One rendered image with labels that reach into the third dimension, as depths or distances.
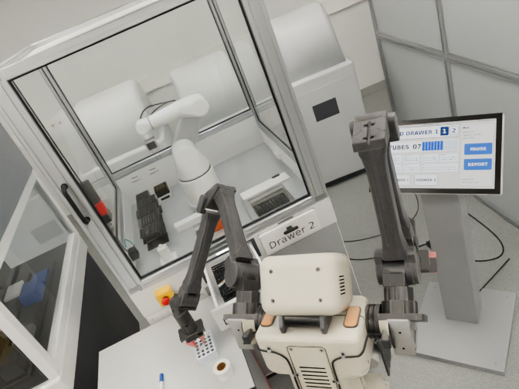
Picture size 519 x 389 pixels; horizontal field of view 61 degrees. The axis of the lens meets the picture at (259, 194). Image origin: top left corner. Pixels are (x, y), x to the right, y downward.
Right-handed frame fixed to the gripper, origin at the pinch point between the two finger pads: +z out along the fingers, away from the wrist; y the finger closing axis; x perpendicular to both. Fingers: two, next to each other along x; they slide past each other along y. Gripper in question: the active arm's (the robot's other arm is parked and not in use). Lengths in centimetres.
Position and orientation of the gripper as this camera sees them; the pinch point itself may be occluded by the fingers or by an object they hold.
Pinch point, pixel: (200, 343)
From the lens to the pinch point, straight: 188.8
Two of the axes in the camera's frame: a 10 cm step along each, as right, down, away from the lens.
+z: 3.3, 8.0, 5.0
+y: -9.0, 4.3, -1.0
